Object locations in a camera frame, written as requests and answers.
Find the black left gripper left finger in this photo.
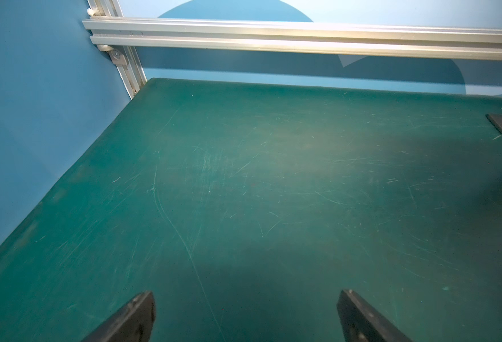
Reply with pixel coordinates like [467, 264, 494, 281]
[82, 291, 156, 342]

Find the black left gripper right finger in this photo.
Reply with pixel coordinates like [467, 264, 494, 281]
[336, 289, 412, 342]

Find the horizontal aluminium frame rail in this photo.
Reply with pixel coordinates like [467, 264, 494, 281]
[83, 17, 502, 61]

